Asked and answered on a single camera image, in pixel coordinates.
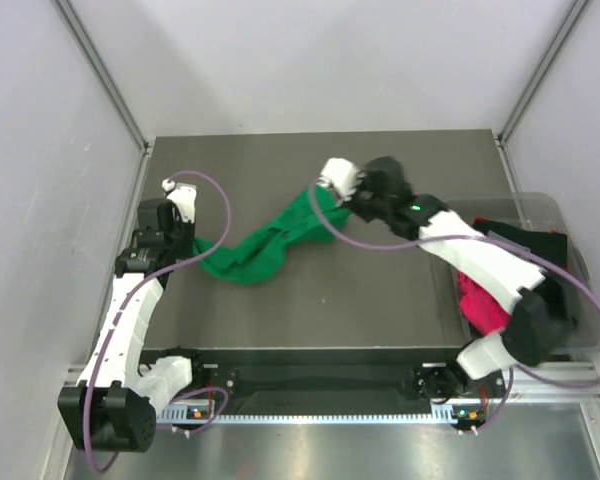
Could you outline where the green t-shirt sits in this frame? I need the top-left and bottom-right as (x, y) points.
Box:
(200, 190), (335, 285)

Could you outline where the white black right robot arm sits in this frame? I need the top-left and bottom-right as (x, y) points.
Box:
(322, 157), (573, 396)

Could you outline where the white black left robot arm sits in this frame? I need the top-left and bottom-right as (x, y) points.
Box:
(57, 190), (207, 453)

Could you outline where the pink t-shirt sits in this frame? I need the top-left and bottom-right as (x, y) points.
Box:
(457, 272), (510, 335)

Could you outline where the black folded t-shirt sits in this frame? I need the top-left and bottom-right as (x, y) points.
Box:
(471, 217), (569, 270)

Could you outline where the clear plastic storage bin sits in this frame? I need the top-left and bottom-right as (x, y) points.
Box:
(441, 191), (600, 355)

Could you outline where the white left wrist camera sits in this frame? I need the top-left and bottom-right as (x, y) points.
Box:
(161, 179), (197, 224)

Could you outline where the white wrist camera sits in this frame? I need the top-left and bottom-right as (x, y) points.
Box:
(317, 158), (363, 202)
(161, 179), (197, 224)

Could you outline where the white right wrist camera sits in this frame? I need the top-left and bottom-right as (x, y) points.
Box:
(317, 158), (363, 202)

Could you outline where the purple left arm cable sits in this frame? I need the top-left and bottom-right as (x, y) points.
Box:
(82, 170), (234, 474)

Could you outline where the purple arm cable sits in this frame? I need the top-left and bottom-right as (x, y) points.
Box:
(309, 184), (600, 432)
(82, 170), (234, 474)

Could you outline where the right aluminium corner post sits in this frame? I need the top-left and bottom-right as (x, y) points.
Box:
(495, 0), (594, 146)

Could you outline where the aluminium corner post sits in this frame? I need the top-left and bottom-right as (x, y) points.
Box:
(53, 0), (154, 156)
(495, 0), (594, 146)

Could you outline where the left aluminium corner post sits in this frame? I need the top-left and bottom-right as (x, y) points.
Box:
(53, 0), (154, 156)

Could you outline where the grey slotted cable duct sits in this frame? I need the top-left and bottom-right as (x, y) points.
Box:
(157, 401), (484, 426)

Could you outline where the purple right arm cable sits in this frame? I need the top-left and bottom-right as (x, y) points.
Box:
(309, 184), (600, 432)

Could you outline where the aluminium front frame rail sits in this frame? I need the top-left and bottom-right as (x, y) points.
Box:
(59, 362), (600, 405)

